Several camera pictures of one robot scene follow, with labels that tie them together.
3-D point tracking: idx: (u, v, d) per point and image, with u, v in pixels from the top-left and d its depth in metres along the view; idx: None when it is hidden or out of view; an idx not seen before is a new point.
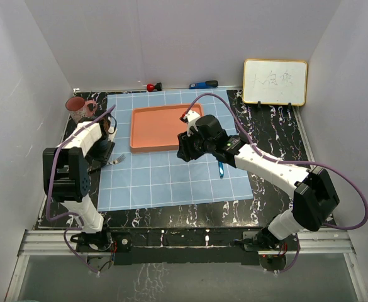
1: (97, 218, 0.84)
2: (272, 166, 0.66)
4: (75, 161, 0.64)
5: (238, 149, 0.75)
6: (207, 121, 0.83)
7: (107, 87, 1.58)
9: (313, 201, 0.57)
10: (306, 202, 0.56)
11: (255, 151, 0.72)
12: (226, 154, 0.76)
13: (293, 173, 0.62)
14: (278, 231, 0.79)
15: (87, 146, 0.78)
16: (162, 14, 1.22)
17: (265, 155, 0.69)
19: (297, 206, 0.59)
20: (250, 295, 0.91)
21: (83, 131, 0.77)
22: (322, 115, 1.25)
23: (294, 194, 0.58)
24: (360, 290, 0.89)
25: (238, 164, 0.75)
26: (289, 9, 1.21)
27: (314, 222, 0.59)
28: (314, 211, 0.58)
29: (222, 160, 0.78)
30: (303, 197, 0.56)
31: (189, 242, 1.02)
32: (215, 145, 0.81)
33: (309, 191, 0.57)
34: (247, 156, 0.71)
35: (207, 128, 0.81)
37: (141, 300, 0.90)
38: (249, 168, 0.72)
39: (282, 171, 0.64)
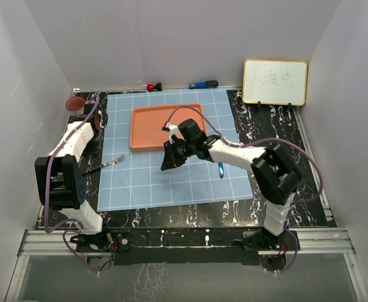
1: (97, 218, 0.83)
2: (236, 150, 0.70)
4: (69, 170, 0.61)
5: (212, 144, 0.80)
6: (187, 123, 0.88)
7: (107, 87, 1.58)
9: (271, 173, 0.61)
10: (263, 174, 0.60)
11: (225, 142, 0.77)
12: (204, 151, 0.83)
13: (252, 152, 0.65)
14: (270, 224, 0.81)
15: (80, 148, 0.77)
16: (162, 14, 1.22)
17: (230, 143, 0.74)
19: (259, 182, 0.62)
20: (250, 295, 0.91)
21: (75, 134, 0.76)
22: (322, 114, 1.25)
23: (253, 170, 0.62)
24: (360, 290, 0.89)
25: (214, 158, 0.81)
26: (289, 9, 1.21)
27: (279, 196, 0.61)
28: (275, 184, 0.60)
29: (201, 158, 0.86)
30: (260, 169, 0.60)
31: (189, 242, 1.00)
32: (195, 145, 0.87)
33: (265, 164, 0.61)
34: (217, 148, 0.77)
35: (187, 129, 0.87)
37: (141, 300, 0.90)
38: (221, 159, 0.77)
39: (243, 152, 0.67)
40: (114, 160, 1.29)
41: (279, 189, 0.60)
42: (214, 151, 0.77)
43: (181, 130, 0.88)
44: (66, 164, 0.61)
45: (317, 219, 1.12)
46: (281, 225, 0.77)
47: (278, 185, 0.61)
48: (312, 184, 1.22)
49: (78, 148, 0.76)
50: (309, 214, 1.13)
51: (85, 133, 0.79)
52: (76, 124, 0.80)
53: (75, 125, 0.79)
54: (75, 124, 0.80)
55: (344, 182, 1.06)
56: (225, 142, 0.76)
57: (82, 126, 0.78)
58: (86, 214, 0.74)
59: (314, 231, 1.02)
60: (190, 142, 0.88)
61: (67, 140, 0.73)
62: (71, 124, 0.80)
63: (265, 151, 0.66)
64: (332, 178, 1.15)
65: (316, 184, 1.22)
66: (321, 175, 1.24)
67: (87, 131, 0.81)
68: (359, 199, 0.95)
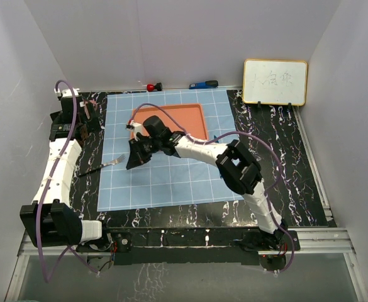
1: (96, 226, 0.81)
2: (201, 146, 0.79)
4: (60, 218, 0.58)
5: (177, 141, 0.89)
6: (151, 121, 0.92)
7: (107, 87, 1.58)
9: (234, 168, 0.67)
10: (226, 169, 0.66)
11: (189, 139, 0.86)
12: (170, 148, 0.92)
13: (216, 149, 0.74)
14: (262, 224, 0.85)
15: (69, 176, 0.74)
16: (163, 15, 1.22)
17: (195, 141, 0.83)
19: (224, 176, 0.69)
20: (250, 295, 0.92)
21: (60, 162, 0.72)
22: (321, 115, 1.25)
23: (217, 166, 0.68)
24: (360, 290, 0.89)
25: (181, 154, 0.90)
26: (289, 9, 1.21)
27: (243, 187, 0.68)
28: (237, 176, 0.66)
29: (168, 153, 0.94)
30: (223, 165, 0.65)
31: (189, 242, 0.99)
32: (161, 141, 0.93)
33: (228, 160, 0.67)
34: (184, 145, 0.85)
35: (153, 128, 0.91)
37: (141, 300, 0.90)
38: (187, 155, 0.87)
39: (207, 149, 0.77)
40: (114, 160, 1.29)
41: (241, 181, 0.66)
42: (182, 148, 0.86)
43: (146, 128, 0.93)
44: (57, 214, 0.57)
45: (317, 219, 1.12)
46: (269, 221, 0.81)
47: (241, 177, 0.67)
48: (312, 184, 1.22)
49: (67, 176, 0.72)
50: (309, 214, 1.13)
51: (70, 155, 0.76)
52: (58, 144, 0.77)
53: (56, 145, 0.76)
54: (58, 144, 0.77)
55: (344, 182, 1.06)
56: (190, 139, 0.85)
57: (66, 148, 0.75)
58: (84, 235, 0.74)
59: (314, 231, 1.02)
60: (156, 139, 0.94)
61: (53, 172, 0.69)
62: (52, 146, 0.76)
63: (228, 147, 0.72)
64: (332, 178, 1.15)
65: (316, 184, 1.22)
66: (321, 175, 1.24)
67: (72, 153, 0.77)
68: (359, 199, 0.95)
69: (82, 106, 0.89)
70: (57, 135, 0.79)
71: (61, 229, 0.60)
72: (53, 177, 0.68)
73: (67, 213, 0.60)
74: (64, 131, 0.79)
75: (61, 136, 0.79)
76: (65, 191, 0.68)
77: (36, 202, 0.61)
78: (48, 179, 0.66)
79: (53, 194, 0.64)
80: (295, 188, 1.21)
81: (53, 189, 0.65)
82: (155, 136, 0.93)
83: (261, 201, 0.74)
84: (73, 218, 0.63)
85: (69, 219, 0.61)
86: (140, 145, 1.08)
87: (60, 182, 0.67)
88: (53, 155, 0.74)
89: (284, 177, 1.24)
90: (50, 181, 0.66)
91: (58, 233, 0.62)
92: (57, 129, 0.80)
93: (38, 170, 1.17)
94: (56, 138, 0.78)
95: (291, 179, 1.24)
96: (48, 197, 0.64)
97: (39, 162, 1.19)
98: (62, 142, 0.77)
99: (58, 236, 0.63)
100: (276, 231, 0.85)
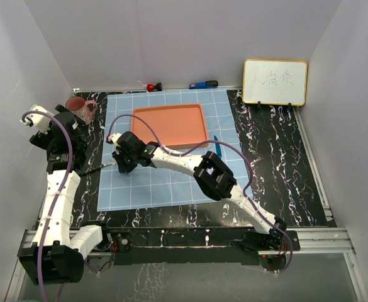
1: (97, 232, 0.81)
2: (178, 158, 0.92)
4: (61, 260, 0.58)
5: (152, 153, 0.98)
6: (124, 136, 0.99)
7: (107, 87, 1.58)
9: (209, 178, 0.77)
10: (202, 180, 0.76)
11: (164, 151, 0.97)
12: (146, 160, 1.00)
13: (192, 161, 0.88)
14: (256, 226, 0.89)
15: (70, 210, 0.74)
16: (163, 14, 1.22)
17: (170, 153, 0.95)
19: (202, 186, 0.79)
20: (250, 295, 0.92)
21: (59, 198, 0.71)
22: (322, 115, 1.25)
23: (195, 178, 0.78)
24: (360, 290, 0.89)
25: (156, 164, 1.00)
26: (290, 9, 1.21)
27: (219, 194, 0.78)
28: (212, 184, 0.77)
29: (143, 165, 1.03)
30: (200, 177, 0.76)
31: (189, 242, 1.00)
32: (136, 154, 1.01)
33: (204, 172, 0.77)
34: (160, 156, 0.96)
35: (126, 143, 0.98)
37: (141, 300, 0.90)
38: (163, 165, 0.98)
39: (184, 161, 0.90)
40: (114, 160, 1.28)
41: (216, 190, 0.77)
42: (158, 160, 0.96)
43: (121, 145, 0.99)
44: (57, 256, 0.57)
45: (317, 219, 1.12)
46: (260, 220, 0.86)
47: (216, 186, 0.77)
48: (312, 184, 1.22)
49: (67, 211, 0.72)
50: (309, 214, 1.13)
51: (70, 189, 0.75)
52: (56, 177, 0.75)
53: (55, 178, 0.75)
54: (57, 177, 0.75)
55: (344, 182, 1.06)
56: (165, 151, 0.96)
57: (65, 182, 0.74)
58: (87, 252, 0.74)
59: (314, 231, 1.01)
60: (131, 153, 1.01)
61: (53, 209, 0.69)
62: (51, 179, 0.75)
63: (203, 158, 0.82)
64: (331, 178, 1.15)
65: (316, 184, 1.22)
66: (321, 175, 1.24)
67: (72, 185, 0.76)
68: (359, 199, 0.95)
69: (75, 128, 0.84)
70: (55, 167, 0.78)
71: (63, 268, 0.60)
72: (52, 216, 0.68)
73: (68, 254, 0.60)
74: (61, 161, 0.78)
75: (59, 167, 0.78)
76: (65, 228, 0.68)
77: (35, 244, 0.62)
78: (46, 219, 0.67)
79: (53, 234, 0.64)
80: (295, 188, 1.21)
81: (53, 229, 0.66)
82: (130, 150, 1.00)
83: (243, 202, 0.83)
84: (74, 255, 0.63)
85: (70, 259, 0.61)
86: (120, 158, 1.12)
87: (59, 221, 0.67)
88: (52, 189, 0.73)
89: (284, 177, 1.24)
90: (48, 221, 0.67)
91: (60, 273, 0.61)
92: (55, 159, 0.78)
93: (38, 171, 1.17)
94: (54, 170, 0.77)
95: (291, 179, 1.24)
96: (48, 238, 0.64)
97: (39, 162, 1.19)
98: (61, 175, 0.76)
99: (59, 274, 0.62)
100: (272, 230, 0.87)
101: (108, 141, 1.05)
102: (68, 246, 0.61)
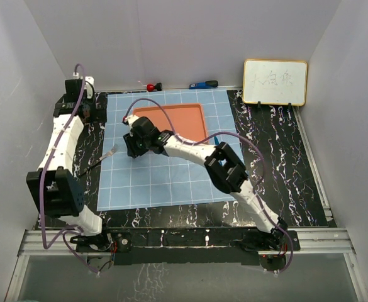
1: (97, 219, 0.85)
2: (189, 148, 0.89)
4: (64, 184, 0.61)
5: (166, 140, 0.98)
6: (140, 122, 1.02)
7: (107, 87, 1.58)
9: (220, 168, 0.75)
10: (213, 169, 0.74)
11: (178, 139, 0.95)
12: (158, 146, 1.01)
13: (204, 151, 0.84)
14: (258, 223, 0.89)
15: (73, 148, 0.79)
16: (163, 14, 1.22)
17: (184, 142, 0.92)
19: (211, 177, 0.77)
20: (250, 295, 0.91)
21: (64, 134, 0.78)
22: (321, 114, 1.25)
23: (206, 167, 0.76)
24: (360, 290, 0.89)
25: (170, 153, 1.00)
26: (290, 9, 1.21)
27: (228, 186, 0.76)
28: (223, 176, 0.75)
29: (156, 151, 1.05)
30: (211, 167, 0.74)
31: (189, 242, 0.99)
32: (150, 141, 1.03)
33: (215, 161, 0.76)
34: (173, 145, 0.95)
35: (141, 129, 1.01)
37: (141, 300, 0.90)
38: (176, 153, 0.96)
39: (197, 150, 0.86)
40: (110, 152, 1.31)
41: (226, 181, 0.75)
42: (170, 148, 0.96)
43: (135, 129, 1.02)
44: (61, 178, 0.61)
45: (317, 219, 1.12)
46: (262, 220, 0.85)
47: (226, 177, 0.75)
48: (312, 184, 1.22)
49: (70, 148, 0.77)
50: (309, 214, 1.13)
51: (73, 130, 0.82)
52: (61, 119, 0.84)
53: (61, 121, 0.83)
54: (61, 119, 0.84)
55: (344, 182, 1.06)
56: (178, 139, 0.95)
57: (70, 124, 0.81)
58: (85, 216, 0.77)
59: (314, 231, 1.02)
60: (144, 139, 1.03)
61: (58, 143, 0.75)
62: (56, 121, 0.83)
63: (215, 150, 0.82)
64: (331, 179, 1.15)
65: (316, 184, 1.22)
66: (321, 175, 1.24)
67: (75, 128, 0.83)
68: (358, 199, 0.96)
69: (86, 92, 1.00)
70: (61, 112, 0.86)
71: (66, 194, 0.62)
72: (57, 147, 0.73)
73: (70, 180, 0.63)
74: (67, 108, 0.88)
75: (63, 113, 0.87)
76: (68, 161, 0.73)
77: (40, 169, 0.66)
78: (52, 150, 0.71)
79: (58, 162, 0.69)
80: (295, 188, 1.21)
81: (57, 158, 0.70)
82: (144, 134, 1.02)
83: (250, 199, 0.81)
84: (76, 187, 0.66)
85: (73, 187, 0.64)
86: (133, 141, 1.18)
87: (63, 151, 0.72)
88: (58, 129, 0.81)
89: (284, 177, 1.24)
90: (54, 151, 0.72)
91: (62, 200, 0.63)
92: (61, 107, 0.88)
93: None
94: (60, 114, 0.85)
95: (291, 179, 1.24)
96: (52, 164, 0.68)
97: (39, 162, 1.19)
98: (66, 119, 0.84)
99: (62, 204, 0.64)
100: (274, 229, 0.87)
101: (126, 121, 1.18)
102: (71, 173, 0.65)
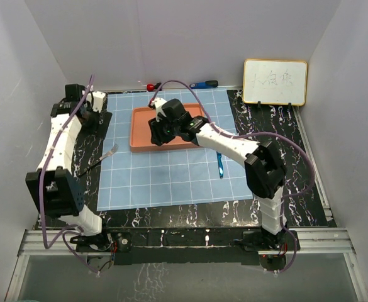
1: (96, 218, 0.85)
2: (228, 141, 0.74)
4: (63, 184, 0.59)
5: (199, 128, 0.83)
6: (171, 104, 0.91)
7: (107, 87, 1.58)
9: (263, 170, 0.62)
10: (255, 170, 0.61)
11: (214, 129, 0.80)
12: (189, 133, 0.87)
13: (245, 146, 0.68)
14: (267, 223, 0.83)
15: (71, 149, 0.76)
16: (163, 14, 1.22)
17: (221, 133, 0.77)
19: (248, 176, 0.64)
20: (250, 295, 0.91)
21: (62, 135, 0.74)
22: (322, 114, 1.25)
23: (245, 165, 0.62)
24: (360, 290, 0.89)
25: (200, 143, 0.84)
26: (289, 9, 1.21)
27: (265, 190, 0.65)
28: (264, 180, 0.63)
29: (187, 139, 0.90)
30: (253, 167, 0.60)
31: (189, 242, 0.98)
32: (180, 126, 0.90)
33: (258, 161, 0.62)
34: (207, 134, 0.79)
35: (172, 111, 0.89)
37: (141, 300, 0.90)
38: (209, 145, 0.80)
39: (235, 145, 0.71)
40: (109, 152, 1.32)
41: (266, 185, 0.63)
42: (203, 138, 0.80)
43: (165, 112, 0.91)
44: (61, 179, 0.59)
45: (317, 219, 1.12)
46: (274, 223, 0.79)
47: (267, 181, 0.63)
48: (312, 184, 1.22)
49: (69, 148, 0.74)
50: (309, 214, 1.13)
51: (71, 130, 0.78)
52: (59, 119, 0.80)
53: (58, 121, 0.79)
54: (60, 119, 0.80)
55: (344, 182, 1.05)
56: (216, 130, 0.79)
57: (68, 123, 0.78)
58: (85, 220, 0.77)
59: (314, 231, 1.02)
60: (175, 123, 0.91)
61: (56, 143, 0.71)
62: (55, 121, 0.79)
63: (257, 147, 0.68)
64: (331, 179, 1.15)
65: (316, 184, 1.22)
66: (321, 175, 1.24)
67: (72, 127, 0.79)
68: (358, 199, 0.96)
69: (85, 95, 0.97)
70: (58, 112, 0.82)
71: (66, 197, 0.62)
72: (56, 147, 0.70)
73: (70, 180, 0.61)
74: (64, 107, 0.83)
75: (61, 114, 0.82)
76: (67, 162, 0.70)
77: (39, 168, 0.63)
78: (50, 149, 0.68)
79: (56, 162, 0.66)
80: (295, 188, 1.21)
81: (56, 158, 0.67)
82: (175, 119, 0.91)
83: (275, 205, 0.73)
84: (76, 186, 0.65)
85: (73, 187, 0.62)
86: (159, 126, 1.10)
87: (62, 151, 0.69)
88: (56, 129, 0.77)
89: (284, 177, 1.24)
90: (53, 151, 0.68)
91: (61, 199, 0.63)
92: (58, 107, 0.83)
93: None
94: (58, 114, 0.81)
95: (291, 179, 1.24)
96: (51, 164, 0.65)
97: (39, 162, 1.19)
98: (63, 117, 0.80)
99: (61, 203, 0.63)
100: (279, 231, 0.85)
101: (151, 106, 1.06)
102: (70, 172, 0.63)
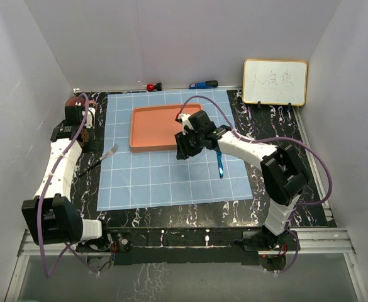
1: (97, 227, 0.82)
2: (246, 145, 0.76)
4: (61, 212, 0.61)
5: (221, 135, 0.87)
6: (196, 113, 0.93)
7: (107, 87, 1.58)
9: (278, 172, 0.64)
10: (270, 171, 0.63)
11: (234, 135, 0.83)
12: (212, 141, 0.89)
13: (263, 150, 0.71)
14: (273, 226, 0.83)
15: (70, 173, 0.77)
16: (163, 14, 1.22)
17: (241, 138, 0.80)
19: (266, 179, 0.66)
20: (250, 296, 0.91)
21: (62, 160, 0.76)
22: (322, 114, 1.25)
23: (261, 167, 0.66)
24: (360, 290, 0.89)
25: (223, 150, 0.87)
26: (289, 9, 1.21)
27: (284, 195, 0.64)
28: (281, 182, 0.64)
29: (209, 148, 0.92)
30: (268, 167, 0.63)
31: (189, 242, 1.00)
32: (204, 134, 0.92)
33: (274, 162, 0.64)
34: (228, 140, 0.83)
35: (197, 120, 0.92)
37: (141, 300, 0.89)
38: (230, 151, 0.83)
39: (253, 148, 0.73)
40: (109, 151, 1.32)
41: (284, 189, 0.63)
42: (224, 144, 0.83)
43: (191, 121, 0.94)
44: (59, 206, 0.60)
45: (317, 219, 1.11)
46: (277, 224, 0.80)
47: (285, 185, 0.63)
48: (312, 184, 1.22)
49: (68, 173, 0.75)
50: (309, 214, 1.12)
51: (71, 155, 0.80)
52: (59, 144, 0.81)
53: (58, 145, 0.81)
54: (59, 143, 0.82)
55: (344, 182, 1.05)
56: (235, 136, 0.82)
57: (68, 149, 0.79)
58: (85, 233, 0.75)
59: (314, 231, 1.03)
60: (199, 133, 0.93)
61: (55, 168, 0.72)
62: (54, 145, 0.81)
63: (276, 150, 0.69)
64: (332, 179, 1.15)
65: (316, 184, 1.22)
66: (321, 175, 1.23)
67: (72, 151, 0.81)
68: (358, 199, 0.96)
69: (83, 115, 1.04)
70: (58, 137, 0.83)
71: (62, 225, 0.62)
72: (55, 173, 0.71)
73: (68, 208, 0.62)
74: (65, 132, 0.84)
75: (61, 137, 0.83)
76: (65, 188, 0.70)
77: (37, 197, 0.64)
78: (49, 176, 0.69)
79: (55, 189, 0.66)
80: None
81: (54, 185, 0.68)
82: (199, 128, 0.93)
83: (287, 212, 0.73)
84: (73, 214, 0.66)
85: (70, 214, 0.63)
86: (185, 139, 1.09)
87: (61, 178, 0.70)
88: (55, 153, 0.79)
89: None
90: (51, 177, 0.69)
91: (59, 228, 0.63)
92: (58, 130, 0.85)
93: (38, 170, 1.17)
94: (58, 138, 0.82)
95: None
96: (48, 192, 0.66)
97: (39, 162, 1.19)
98: (63, 141, 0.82)
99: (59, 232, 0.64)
100: (281, 232, 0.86)
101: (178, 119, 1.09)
102: (68, 200, 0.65)
